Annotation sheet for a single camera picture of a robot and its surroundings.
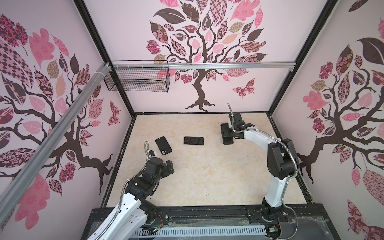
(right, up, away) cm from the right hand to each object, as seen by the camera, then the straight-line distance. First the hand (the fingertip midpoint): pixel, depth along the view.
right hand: (227, 129), depth 99 cm
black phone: (0, -7, -3) cm, 8 cm away
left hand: (-38, -20, -19) cm, 47 cm away
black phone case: (-44, -11, +2) cm, 46 cm away
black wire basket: (-69, +41, +23) cm, 84 cm away
